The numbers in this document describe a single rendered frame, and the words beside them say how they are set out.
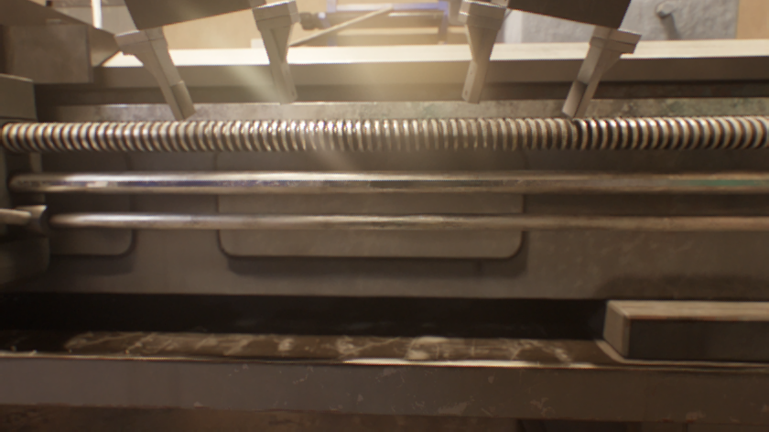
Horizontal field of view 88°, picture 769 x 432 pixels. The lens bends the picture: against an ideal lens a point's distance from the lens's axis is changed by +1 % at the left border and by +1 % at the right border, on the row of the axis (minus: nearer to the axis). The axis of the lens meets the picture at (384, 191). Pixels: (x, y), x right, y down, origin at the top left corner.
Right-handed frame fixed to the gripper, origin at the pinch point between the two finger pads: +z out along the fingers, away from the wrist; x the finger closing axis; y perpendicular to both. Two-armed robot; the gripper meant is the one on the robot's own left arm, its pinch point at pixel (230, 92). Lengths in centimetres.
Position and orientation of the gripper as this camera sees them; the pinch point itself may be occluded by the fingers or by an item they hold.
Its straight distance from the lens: 51.0
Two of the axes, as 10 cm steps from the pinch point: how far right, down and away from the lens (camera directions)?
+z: 1.7, 8.7, 4.7
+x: -9.8, 1.0, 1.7
